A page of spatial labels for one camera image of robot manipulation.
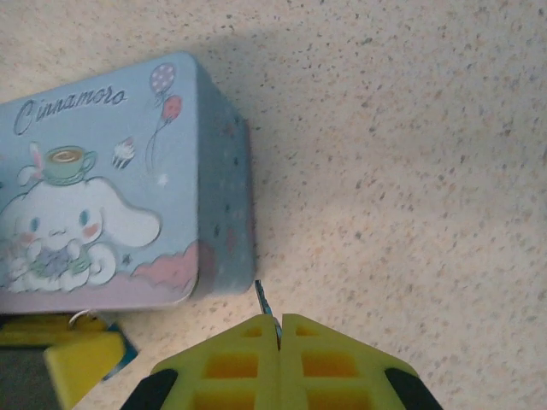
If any silver metal ring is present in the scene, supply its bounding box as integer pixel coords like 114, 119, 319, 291
67, 308, 102, 332

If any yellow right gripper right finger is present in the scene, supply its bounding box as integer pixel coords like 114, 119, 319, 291
279, 313, 445, 410

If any blue Cinnamoroll tin box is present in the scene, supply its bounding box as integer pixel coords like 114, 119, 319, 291
0, 50, 258, 316

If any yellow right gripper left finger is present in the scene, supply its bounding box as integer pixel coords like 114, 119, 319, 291
123, 313, 279, 410

